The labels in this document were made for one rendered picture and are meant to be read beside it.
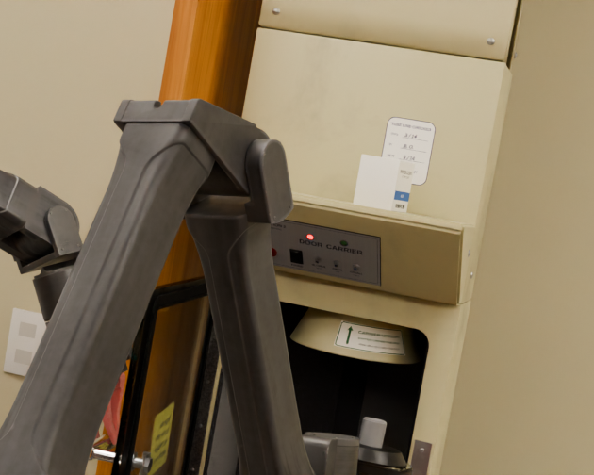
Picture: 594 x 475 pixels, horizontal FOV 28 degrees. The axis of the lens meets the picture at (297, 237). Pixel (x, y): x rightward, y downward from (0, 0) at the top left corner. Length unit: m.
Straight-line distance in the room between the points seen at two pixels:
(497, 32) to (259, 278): 0.57
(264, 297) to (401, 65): 0.53
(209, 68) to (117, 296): 0.72
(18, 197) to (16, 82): 0.85
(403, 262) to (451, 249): 0.07
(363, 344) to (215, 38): 0.44
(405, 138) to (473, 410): 0.59
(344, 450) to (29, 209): 0.43
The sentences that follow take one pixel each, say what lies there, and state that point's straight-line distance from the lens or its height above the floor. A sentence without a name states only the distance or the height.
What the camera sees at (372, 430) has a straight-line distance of 1.38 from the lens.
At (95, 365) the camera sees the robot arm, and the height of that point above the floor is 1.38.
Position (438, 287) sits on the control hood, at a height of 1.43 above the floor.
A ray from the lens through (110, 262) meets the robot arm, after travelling 0.87.
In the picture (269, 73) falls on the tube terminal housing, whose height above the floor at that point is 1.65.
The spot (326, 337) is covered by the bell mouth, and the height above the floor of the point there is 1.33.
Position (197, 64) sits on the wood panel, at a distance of 1.50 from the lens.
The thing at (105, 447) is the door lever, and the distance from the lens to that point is 1.34.
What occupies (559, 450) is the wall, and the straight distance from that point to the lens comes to 1.92.
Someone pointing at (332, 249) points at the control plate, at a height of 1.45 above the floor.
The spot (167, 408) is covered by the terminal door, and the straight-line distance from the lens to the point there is 1.39.
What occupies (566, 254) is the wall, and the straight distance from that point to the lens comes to 1.88.
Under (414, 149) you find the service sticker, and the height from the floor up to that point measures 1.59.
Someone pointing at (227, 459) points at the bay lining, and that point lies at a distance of 1.65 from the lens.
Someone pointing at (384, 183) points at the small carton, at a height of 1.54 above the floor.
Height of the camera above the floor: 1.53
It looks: 3 degrees down
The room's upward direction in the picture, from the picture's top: 10 degrees clockwise
